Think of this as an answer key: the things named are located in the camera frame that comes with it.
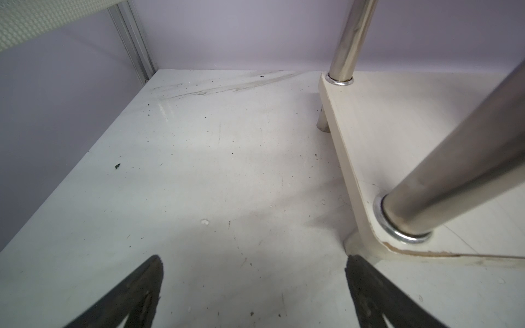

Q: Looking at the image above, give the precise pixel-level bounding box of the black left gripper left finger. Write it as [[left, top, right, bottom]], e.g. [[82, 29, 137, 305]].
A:
[[67, 255, 164, 327]]

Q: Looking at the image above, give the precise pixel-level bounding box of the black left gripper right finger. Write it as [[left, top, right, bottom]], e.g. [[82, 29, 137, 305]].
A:
[[345, 255, 445, 327]]

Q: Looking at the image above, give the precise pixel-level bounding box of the white two-tier rack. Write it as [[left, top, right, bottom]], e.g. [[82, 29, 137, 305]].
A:
[[317, 1, 524, 268]]

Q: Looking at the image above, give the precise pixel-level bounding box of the aluminium frame profile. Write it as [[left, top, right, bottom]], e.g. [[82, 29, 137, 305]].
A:
[[108, 1, 158, 86]]

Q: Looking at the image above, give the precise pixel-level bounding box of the white mesh wall shelf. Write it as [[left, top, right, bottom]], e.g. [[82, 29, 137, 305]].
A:
[[1, 0, 118, 51]]

